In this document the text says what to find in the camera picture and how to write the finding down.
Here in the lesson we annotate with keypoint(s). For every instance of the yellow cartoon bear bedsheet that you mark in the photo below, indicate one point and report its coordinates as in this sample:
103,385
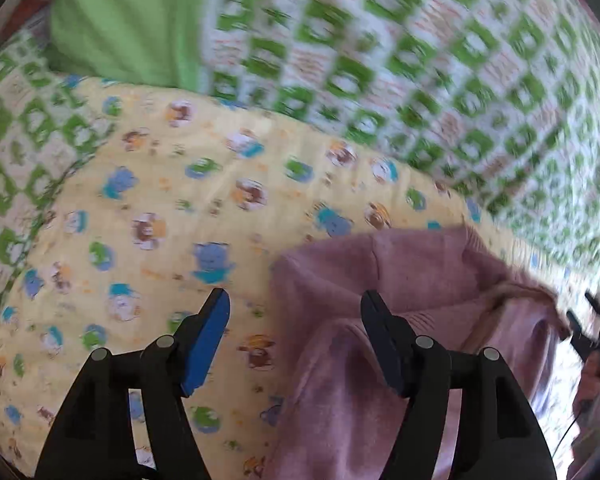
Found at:
189,194

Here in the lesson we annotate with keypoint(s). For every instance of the green white checkered quilt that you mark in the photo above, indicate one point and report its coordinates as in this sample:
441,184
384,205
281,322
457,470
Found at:
499,99

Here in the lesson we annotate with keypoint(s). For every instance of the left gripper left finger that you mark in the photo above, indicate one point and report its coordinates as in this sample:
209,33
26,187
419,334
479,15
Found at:
92,437

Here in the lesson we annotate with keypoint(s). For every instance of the person right hand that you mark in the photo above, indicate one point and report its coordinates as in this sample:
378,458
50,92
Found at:
588,391

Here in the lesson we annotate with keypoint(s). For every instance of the purple knit sweater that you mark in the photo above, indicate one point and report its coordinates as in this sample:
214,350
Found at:
350,311

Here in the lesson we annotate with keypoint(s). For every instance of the green checkered pillow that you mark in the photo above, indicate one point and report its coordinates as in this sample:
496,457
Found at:
46,132

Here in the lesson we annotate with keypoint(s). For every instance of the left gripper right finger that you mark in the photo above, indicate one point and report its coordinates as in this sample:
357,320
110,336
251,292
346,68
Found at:
498,436

